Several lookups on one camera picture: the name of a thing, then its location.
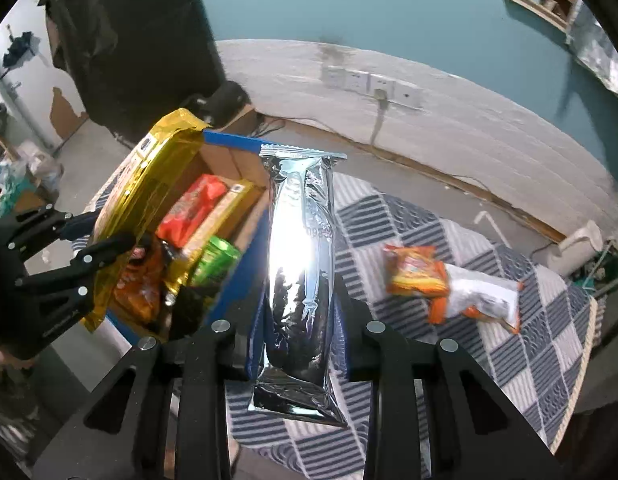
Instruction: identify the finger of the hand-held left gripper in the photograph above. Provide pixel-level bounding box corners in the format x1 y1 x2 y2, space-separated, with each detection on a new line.
14 231 134 311
4 205 98 261

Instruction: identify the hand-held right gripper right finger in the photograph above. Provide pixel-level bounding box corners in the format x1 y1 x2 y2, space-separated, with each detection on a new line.
333 275 560 480

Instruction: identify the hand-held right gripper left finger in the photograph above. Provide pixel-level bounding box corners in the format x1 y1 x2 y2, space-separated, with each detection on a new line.
34 291 266 480

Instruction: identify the large orange snack bag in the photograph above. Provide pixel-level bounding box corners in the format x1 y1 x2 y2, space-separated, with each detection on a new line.
113 242 164 325

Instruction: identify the gold snack packet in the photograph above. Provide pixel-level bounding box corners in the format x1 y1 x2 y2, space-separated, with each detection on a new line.
81 108 212 333
161 179 256 308

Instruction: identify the shiny silver snack packet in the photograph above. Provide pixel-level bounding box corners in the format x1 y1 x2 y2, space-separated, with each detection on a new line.
248 143 348 428

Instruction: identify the red snack packet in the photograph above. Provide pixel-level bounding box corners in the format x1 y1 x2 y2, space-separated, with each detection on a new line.
155 174 228 250

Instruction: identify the green snack packet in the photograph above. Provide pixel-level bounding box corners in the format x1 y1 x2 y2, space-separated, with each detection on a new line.
189 236 242 288

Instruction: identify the blue-edged cardboard box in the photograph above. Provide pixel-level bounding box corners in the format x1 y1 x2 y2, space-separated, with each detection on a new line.
71 129 272 356

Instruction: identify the pile of plastic bags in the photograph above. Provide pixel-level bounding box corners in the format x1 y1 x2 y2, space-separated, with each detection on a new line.
0 140 64 216

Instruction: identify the blue white patterned tablecloth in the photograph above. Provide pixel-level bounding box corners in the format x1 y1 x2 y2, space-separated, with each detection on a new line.
224 172 600 480

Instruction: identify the small orange snack packet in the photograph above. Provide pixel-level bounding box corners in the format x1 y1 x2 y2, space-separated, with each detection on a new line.
382 245 450 297

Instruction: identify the silver orange-edged snack packet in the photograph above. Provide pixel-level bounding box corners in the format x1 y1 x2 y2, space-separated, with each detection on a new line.
428 262 524 336

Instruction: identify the dark cloth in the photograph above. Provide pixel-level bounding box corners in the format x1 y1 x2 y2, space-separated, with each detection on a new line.
41 0 227 143

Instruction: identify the crumpled silver foil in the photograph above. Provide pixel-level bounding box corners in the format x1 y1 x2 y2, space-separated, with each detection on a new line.
566 2 618 108

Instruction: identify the wooden strip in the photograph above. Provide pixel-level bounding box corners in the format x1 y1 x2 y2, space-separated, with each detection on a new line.
501 0 570 33

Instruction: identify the dark wall-hung object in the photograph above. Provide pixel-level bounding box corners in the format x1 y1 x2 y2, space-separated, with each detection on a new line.
1 31 42 68

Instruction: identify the grey plug cable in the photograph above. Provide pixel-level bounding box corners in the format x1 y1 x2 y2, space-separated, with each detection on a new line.
370 87 390 146

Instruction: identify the white wall socket strip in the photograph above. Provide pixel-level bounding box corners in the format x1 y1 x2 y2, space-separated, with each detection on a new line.
321 64 424 109

